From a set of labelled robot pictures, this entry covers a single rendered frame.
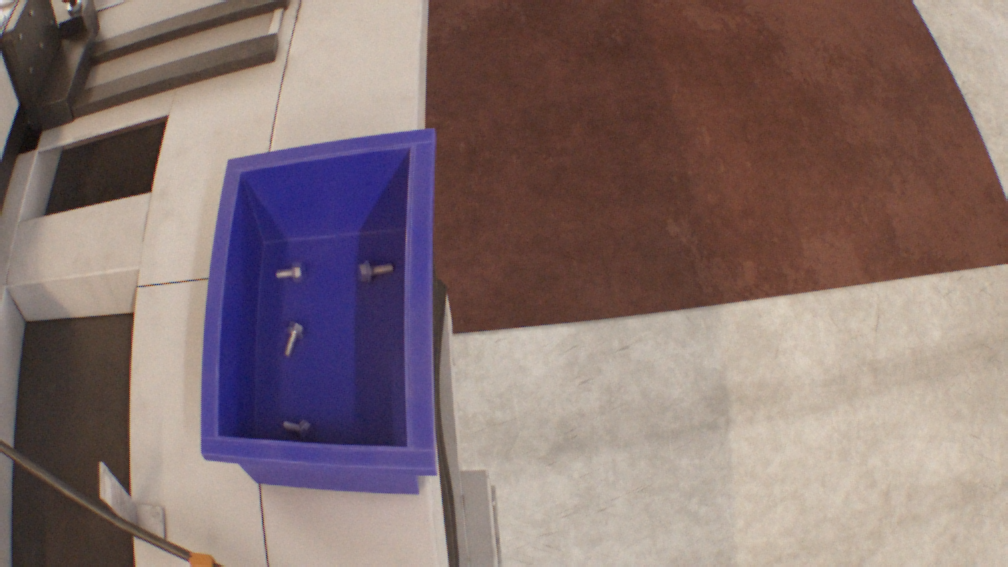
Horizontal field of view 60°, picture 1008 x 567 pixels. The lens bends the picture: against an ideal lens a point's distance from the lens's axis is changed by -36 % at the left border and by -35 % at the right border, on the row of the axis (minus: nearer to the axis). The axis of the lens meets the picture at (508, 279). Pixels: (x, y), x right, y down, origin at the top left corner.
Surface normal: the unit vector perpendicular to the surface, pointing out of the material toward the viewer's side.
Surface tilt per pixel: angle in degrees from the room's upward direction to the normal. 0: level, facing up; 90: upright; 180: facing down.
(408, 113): 0
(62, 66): 0
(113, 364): 0
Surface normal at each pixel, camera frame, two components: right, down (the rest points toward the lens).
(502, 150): -0.06, -0.57
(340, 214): 0.03, 0.76
